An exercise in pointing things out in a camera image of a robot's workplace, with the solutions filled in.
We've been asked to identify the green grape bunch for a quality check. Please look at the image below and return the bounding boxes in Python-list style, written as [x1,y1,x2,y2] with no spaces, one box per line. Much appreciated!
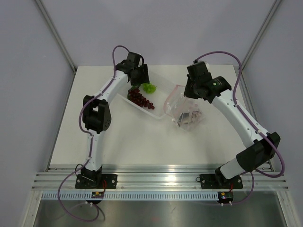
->
[143,83,157,94]

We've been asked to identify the red grape bunch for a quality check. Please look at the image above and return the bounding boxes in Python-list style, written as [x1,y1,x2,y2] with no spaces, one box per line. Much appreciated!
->
[127,88,155,110]

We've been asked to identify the clear zip top bag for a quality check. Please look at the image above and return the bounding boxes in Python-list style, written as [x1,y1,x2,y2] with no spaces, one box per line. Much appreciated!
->
[163,85,205,131]

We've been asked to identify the grey toy fish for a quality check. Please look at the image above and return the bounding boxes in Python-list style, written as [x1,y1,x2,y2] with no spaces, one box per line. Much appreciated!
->
[177,110,202,127]

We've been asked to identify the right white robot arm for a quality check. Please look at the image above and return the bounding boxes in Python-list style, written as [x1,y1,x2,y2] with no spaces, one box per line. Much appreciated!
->
[184,61,281,187]

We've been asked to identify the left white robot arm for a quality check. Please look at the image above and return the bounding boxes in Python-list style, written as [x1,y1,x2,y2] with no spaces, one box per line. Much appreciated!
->
[75,52,149,189]

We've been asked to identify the white plastic basket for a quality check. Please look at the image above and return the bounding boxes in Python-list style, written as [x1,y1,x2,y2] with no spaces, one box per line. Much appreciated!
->
[118,71,177,120]

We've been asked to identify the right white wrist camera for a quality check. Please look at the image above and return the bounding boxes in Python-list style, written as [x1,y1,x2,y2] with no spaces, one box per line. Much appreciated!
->
[204,62,210,71]

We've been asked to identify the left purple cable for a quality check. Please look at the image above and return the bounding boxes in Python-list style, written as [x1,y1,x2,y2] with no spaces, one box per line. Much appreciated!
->
[58,45,131,222]

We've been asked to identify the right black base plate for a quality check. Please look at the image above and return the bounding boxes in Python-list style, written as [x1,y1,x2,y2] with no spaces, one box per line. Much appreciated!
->
[196,174,243,189]

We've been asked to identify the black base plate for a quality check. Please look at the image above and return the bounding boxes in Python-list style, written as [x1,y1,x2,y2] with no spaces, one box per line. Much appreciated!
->
[196,174,243,189]
[75,174,118,189]

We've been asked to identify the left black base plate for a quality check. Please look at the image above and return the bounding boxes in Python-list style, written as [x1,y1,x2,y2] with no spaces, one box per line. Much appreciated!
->
[75,174,118,189]

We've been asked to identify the right aluminium frame post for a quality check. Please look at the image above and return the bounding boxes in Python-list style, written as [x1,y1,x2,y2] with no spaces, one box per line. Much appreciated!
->
[241,0,284,71]

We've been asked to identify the aluminium frame post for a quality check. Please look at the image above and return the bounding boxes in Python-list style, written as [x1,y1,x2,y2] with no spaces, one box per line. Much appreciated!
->
[241,0,284,71]
[33,0,77,75]

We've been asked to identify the left aluminium frame post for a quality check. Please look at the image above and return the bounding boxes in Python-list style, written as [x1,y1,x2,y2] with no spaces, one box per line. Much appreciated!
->
[33,0,77,75]

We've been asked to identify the aluminium mounting rail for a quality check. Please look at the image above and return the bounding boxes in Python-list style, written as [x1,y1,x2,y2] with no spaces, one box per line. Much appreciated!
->
[32,165,288,191]

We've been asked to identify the white slotted cable duct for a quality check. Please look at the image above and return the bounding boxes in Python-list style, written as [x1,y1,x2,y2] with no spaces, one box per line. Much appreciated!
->
[41,191,220,201]

